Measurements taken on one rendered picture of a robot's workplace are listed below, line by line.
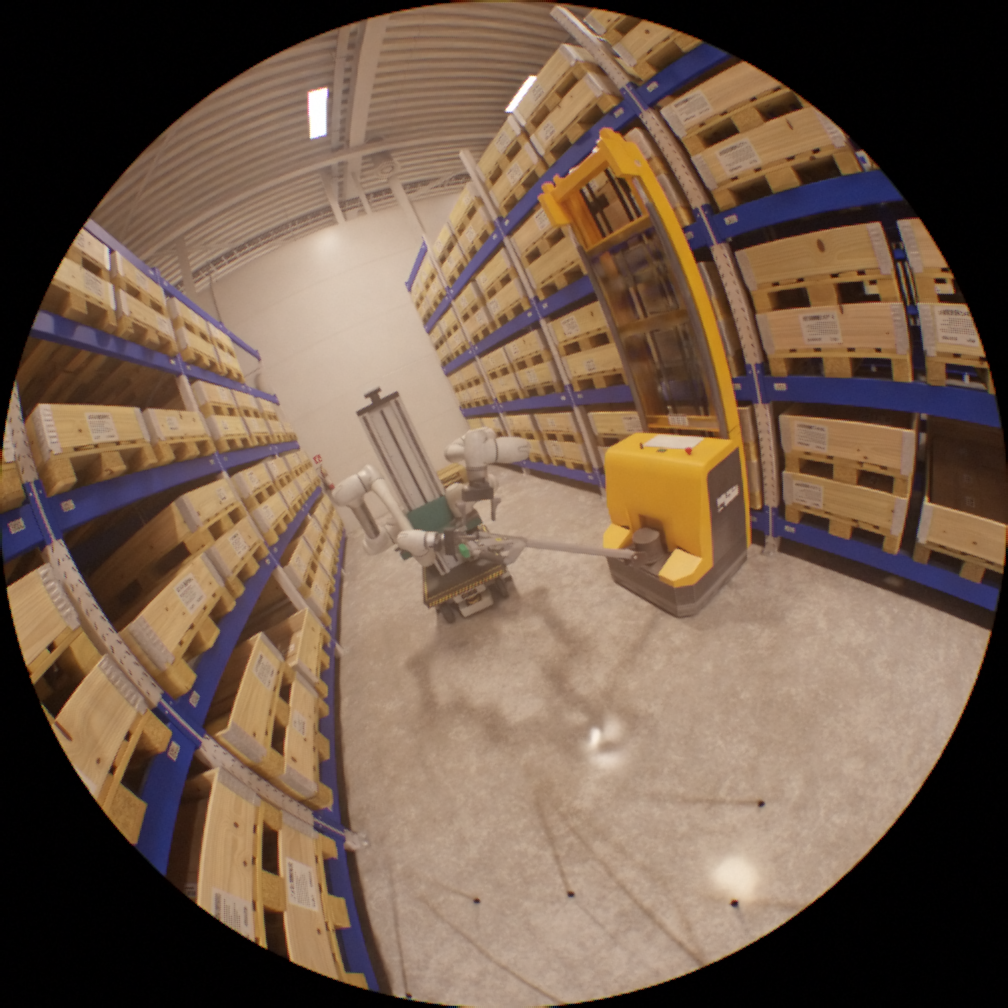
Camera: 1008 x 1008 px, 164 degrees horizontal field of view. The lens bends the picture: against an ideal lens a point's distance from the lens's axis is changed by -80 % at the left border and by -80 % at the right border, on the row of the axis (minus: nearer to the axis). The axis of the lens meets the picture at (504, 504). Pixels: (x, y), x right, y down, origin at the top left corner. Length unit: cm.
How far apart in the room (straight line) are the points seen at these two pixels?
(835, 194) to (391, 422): 296
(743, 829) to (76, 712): 216
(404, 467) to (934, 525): 334
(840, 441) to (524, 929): 256
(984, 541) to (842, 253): 144
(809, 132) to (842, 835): 270
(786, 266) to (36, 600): 299
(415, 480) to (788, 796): 292
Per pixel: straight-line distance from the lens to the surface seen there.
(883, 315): 186
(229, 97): 730
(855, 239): 187
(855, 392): 196
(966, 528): 216
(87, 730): 126
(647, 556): 217
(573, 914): 167
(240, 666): 243
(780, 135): 200
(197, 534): 226
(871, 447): 202
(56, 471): 162
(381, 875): 208
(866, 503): 216
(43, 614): 133
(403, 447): 265
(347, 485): 208
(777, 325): 200
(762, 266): 200
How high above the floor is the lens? 162
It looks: 21 degrees down
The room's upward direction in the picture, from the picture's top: 24 degrees counter-clockwise
